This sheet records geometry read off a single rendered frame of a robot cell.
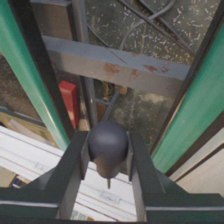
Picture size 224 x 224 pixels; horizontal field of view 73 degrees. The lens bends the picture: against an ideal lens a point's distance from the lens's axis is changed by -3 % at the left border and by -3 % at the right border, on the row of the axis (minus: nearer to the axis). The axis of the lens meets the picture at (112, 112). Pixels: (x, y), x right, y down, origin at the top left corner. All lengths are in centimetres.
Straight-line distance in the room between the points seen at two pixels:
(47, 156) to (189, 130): 38
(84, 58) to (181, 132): 15
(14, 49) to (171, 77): 18
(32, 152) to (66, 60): 32
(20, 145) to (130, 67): 41
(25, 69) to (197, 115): 21
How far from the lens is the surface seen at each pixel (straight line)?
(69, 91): 63
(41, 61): 24
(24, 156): 50
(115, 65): 20
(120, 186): 42
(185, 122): 18
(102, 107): 119
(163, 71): 20
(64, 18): 51
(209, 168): 24
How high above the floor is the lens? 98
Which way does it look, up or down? 35 degrees down
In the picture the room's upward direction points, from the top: 155 degrees counter-clockwise
